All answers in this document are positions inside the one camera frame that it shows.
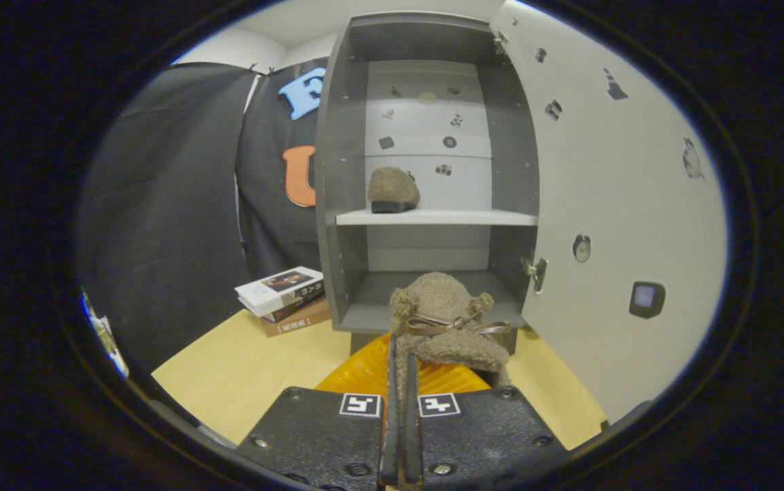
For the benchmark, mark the light grey shoe cabinet door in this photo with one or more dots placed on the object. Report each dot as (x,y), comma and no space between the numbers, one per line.
(610,170)

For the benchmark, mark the white and blue object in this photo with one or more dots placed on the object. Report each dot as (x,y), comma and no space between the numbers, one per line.
(108,341)

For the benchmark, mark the metal door hinge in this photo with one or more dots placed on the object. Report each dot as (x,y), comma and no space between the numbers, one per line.
(499,42)
(536,273)

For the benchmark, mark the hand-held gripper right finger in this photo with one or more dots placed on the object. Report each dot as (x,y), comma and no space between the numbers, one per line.
(411,443)

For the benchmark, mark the black backdrop cloth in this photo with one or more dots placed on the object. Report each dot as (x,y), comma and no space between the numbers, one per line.
(160,204)

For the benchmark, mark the dark grey shoe cabinet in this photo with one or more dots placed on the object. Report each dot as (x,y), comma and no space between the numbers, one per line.
(337,136)

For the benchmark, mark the white book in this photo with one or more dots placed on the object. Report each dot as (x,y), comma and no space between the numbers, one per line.
(276,286)

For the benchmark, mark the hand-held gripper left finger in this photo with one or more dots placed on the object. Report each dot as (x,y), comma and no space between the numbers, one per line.
(389,443)

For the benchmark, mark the brown fuzzy shoe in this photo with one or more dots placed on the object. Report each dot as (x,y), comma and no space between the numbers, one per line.
(392,187)
(443,300)

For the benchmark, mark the dark book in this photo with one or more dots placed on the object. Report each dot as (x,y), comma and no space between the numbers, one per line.
(303,301)

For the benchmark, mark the brown book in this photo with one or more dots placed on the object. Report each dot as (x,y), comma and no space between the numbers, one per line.
(296,322)

